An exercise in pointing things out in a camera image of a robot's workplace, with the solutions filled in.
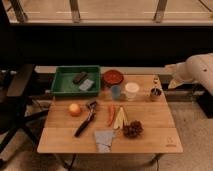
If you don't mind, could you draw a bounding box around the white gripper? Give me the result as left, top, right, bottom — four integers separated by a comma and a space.
165, 62, 191, 89

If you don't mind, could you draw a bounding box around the white plastic cup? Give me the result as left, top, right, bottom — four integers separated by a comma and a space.
125, 82, 140, 101

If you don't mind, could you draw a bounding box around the black office chair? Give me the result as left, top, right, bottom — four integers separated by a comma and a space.
0, 64, 48, 154

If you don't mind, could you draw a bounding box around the green plastic tray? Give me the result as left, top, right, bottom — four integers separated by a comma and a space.
51, 65, 101, 97

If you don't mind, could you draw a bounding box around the black rectangular block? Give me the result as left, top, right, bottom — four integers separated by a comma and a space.
73, 72, 87, 84

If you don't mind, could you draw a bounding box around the small metal cup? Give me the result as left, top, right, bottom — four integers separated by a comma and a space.
150, 88, 162, 101

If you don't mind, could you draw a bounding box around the orange carrot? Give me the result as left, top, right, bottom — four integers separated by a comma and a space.
108, 105, 115, 126

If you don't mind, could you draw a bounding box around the red bowl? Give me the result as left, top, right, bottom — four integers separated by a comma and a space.
103, 70, 124, 86

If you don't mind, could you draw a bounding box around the wooden folding table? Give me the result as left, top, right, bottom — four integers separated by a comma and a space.
37, 75, 183, 154

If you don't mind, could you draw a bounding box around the brown pine cone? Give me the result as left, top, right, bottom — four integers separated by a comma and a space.
123, 121, 143, 138

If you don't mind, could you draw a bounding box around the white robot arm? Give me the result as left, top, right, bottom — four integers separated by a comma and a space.
165, 53, 213, 96

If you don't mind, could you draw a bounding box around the grey sponge in tray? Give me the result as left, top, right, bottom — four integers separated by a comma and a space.
79, 79, 94, 91

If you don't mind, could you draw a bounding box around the black handled peeler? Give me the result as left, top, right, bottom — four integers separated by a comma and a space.
74, 100, 97, 137

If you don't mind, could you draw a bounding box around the blue plastic cup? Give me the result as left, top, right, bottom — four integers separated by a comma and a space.
110, 85, 121, 100

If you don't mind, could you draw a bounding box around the grey folded cloth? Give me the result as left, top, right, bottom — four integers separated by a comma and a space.
94, 130, 115, 153

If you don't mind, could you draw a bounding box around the orange round fruit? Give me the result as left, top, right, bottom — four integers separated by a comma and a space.
68, 103, 81, 117

